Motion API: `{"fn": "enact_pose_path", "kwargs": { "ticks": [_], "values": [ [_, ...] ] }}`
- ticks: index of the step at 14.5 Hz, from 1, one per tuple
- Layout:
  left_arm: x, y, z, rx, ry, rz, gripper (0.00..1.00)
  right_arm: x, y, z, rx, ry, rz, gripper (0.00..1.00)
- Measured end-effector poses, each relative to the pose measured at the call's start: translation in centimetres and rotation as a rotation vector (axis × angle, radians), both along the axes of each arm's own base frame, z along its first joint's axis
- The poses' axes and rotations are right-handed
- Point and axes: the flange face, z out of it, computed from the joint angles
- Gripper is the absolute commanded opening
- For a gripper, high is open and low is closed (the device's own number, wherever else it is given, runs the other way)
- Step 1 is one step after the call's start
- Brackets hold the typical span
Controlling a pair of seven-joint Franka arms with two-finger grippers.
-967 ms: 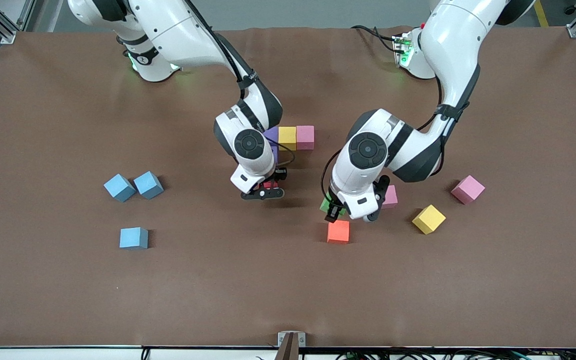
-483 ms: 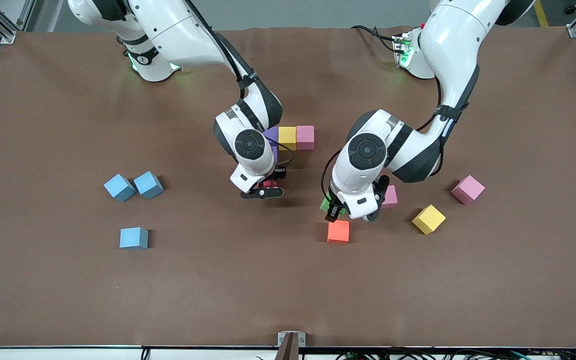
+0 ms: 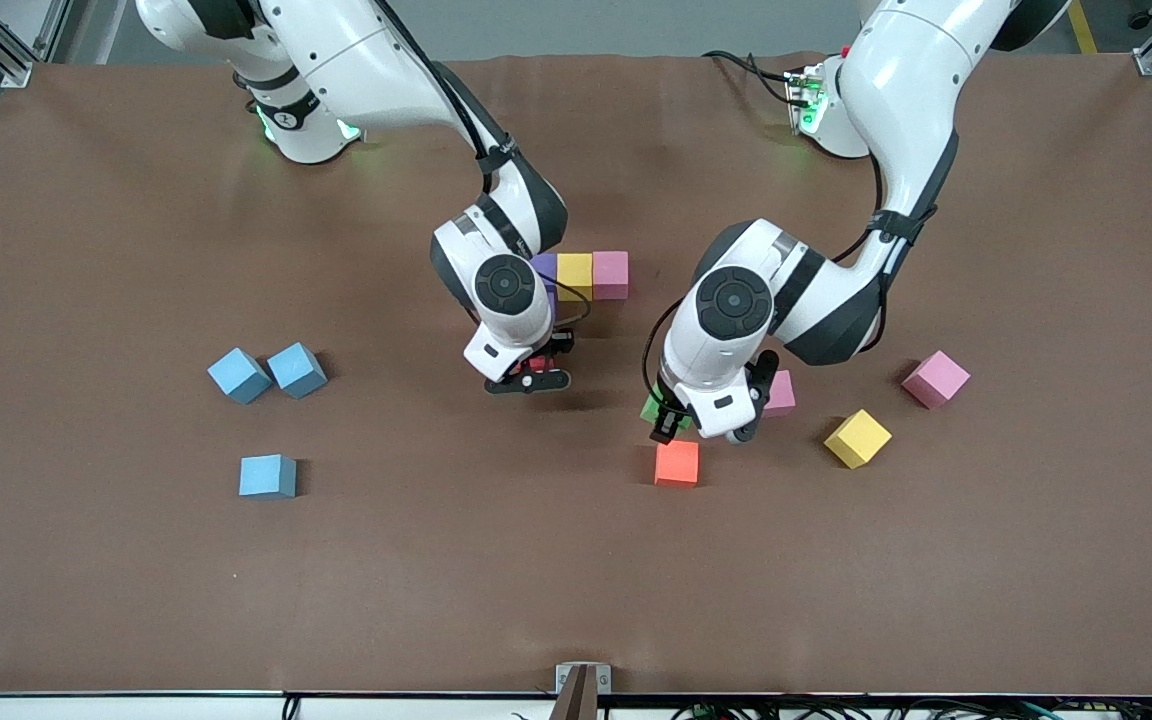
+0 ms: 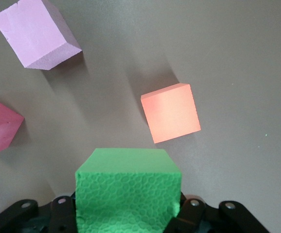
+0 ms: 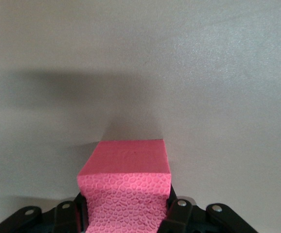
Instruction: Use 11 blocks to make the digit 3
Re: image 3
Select green foam cube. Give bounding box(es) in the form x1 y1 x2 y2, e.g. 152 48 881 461
640 390 694 433

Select yellow foam cube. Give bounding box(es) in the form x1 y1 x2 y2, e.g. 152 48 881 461
557 252 595 302
823 408 893 471

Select pink foam cube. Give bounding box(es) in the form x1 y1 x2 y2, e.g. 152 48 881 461
592 250 630 301
762 369 797 418
901 350 972 411

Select blue foam cube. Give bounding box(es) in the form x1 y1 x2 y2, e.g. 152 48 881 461
207 347 273 406
267 342 328 400
239 454 298 500

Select arm base connector plate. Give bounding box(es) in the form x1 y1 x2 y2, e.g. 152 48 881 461
784 65 832 136

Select orange foam cube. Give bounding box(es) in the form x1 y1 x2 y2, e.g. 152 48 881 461
654 439 701 489

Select brown table mat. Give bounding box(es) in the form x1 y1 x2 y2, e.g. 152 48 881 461
0 52 1152 698

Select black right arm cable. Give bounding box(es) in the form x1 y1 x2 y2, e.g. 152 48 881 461
372 0 595 331

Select grey metal table bracket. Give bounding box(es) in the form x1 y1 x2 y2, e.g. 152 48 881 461
548 662 613 720

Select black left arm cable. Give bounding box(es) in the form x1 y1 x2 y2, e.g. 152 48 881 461
644 150 937 401

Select black arm base cable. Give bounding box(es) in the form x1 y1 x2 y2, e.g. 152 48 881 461
702 50 807 106

